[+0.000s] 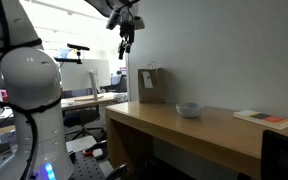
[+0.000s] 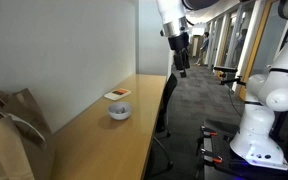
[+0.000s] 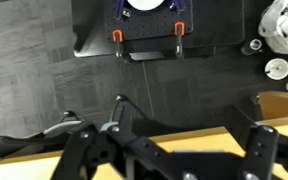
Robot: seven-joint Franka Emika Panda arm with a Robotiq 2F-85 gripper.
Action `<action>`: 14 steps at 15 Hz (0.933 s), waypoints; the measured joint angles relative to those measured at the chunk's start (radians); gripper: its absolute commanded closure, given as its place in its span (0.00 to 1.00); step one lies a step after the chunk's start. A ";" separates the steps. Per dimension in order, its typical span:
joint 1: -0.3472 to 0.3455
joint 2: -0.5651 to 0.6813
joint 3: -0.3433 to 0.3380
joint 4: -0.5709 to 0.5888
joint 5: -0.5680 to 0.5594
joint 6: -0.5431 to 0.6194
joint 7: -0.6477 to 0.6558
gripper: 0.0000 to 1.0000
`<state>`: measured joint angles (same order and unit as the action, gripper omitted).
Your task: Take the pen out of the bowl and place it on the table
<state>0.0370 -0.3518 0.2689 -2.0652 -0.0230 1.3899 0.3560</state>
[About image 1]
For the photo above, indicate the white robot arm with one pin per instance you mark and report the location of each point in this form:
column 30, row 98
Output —
column 31, row 79

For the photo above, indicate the wooden background desk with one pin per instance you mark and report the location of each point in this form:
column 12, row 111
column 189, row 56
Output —
column 89, row 101

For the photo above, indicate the black background office chair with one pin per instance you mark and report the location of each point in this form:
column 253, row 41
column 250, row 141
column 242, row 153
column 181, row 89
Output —
column 80, row 117

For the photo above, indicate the white computer monitor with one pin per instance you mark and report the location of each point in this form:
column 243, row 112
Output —
column 90, row 74

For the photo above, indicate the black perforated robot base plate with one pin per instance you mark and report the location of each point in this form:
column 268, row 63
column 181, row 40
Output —
column 85, row 167

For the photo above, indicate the white book orange cover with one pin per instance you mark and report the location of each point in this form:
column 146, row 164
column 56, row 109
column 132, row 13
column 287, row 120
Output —
column 262, row 119

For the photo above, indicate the white ceramic bowl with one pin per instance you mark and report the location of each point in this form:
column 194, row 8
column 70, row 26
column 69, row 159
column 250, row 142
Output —
column 189, row 110

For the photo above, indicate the brown paper bag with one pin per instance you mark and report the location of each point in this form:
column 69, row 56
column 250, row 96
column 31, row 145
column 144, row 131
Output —
column 151, row 87

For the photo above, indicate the orange handled clamp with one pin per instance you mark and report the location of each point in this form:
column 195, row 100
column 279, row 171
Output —
column 101, row 145

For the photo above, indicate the black camera on stand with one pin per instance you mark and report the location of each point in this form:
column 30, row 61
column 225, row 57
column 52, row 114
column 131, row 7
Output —
column 78, row 49

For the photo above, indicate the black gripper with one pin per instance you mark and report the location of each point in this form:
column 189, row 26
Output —
column 127, row 30

